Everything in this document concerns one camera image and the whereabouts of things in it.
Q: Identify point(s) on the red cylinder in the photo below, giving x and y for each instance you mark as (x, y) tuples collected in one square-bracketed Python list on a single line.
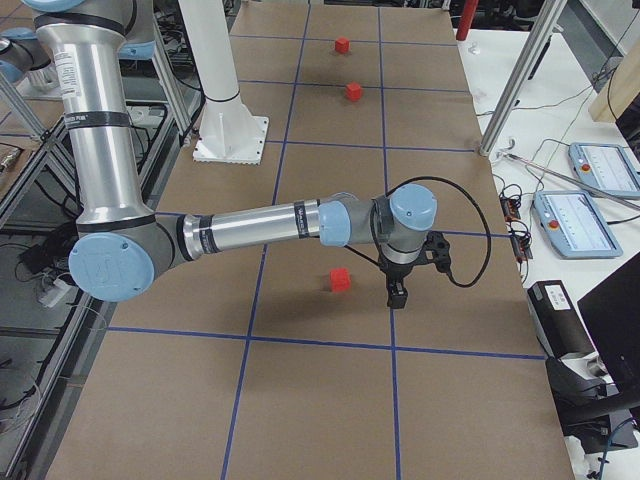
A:
[(466, 19)]

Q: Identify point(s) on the red cube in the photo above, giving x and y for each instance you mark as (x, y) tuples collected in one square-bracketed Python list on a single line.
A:
[(342, 45), (353, 91), (340, 279)]

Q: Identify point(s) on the white camera post with base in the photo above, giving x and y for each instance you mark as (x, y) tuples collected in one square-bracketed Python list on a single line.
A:
[(228, 132)]

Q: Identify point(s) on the small circuit board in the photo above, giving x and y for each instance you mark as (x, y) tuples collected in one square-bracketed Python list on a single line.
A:
[(510, 209)]

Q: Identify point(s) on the teach pendant far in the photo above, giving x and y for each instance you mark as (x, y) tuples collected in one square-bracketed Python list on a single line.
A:
[(606, 167)]

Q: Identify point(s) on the teach pendant near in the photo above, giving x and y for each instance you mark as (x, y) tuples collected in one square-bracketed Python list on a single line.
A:
[(574, 225)]

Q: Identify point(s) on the black box with label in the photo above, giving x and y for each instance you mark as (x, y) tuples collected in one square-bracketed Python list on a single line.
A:
[(558, 326)]

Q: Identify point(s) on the teach pendant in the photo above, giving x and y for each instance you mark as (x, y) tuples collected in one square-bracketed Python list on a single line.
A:
[(606, 167), (574, 225)]

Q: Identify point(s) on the black monitor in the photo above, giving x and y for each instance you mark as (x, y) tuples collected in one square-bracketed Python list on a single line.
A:
[(610, 312)]

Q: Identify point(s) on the aluminium frame post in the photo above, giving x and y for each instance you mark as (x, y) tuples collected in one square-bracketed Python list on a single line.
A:
[(536, 39)]

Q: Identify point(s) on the grabber stick green tip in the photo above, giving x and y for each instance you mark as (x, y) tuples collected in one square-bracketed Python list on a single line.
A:
[(620, 198)]

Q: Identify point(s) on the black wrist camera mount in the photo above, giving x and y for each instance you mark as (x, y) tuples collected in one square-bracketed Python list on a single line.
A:
[(436, 251)]

